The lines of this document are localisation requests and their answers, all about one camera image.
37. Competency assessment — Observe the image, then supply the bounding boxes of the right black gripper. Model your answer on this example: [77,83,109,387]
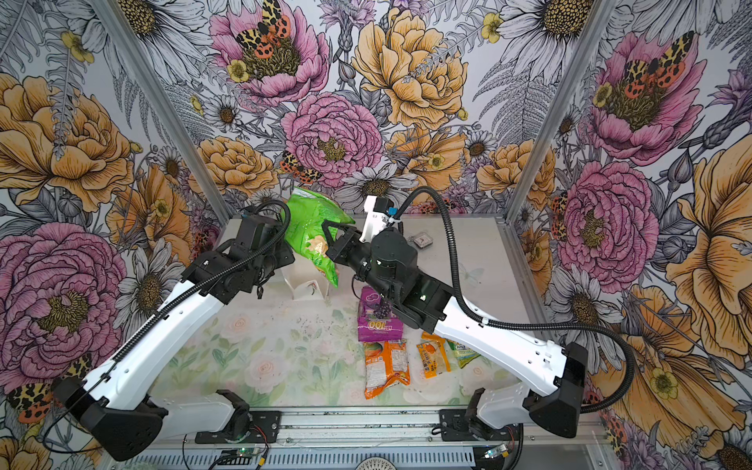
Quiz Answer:
[322,219,399,300]

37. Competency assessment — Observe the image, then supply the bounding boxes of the green snack bag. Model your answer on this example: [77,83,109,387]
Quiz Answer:
[286,188,354,288]

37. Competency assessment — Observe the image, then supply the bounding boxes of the white paper bag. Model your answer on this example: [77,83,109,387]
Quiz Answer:
[281,254,330,301]

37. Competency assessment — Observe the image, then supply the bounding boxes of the purple grape candy bag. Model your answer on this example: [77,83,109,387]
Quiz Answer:
[358,286,403,343]

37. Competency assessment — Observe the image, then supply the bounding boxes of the orange white snack packet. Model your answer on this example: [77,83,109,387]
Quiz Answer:
[364,341,411,400]

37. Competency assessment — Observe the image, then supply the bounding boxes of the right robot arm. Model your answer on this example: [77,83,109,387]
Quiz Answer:
[322,197,588,441]

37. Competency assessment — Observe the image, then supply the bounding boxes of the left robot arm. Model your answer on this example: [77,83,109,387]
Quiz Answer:
[53,200,294,462]

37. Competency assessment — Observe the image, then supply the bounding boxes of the small white tag card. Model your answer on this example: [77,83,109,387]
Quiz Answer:
[410,232,434,250]

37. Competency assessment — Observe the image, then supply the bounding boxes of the floral pastel table mat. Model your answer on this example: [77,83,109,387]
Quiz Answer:
[151,284,519,407]

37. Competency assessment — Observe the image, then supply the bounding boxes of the small orange snack packet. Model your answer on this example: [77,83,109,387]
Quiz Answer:
[417,332,452,379]

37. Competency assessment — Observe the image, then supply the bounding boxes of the green yellow snack packet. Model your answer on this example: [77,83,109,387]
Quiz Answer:
[448,340,481,368]

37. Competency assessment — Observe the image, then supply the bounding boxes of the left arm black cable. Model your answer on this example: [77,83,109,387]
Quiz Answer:
[40,199,293,454]

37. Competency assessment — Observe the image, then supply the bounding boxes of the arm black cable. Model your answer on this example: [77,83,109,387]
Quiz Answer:
[40,199,293,454]
[394,186,638,414]

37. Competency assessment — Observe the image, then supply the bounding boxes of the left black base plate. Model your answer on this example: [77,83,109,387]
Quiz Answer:
[195,410,282,445]

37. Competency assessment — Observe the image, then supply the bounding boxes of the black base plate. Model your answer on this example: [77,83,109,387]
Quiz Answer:
[195,410,282,445]
[432,409,519,443]

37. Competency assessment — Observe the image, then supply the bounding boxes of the aluminium front rail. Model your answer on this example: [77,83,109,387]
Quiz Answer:
[98,407,620,469]

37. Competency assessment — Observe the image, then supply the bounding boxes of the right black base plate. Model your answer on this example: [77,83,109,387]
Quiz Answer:
[432,409,519,443]

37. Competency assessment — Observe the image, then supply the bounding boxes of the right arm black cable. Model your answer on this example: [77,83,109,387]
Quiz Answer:
[394,186,638,414]

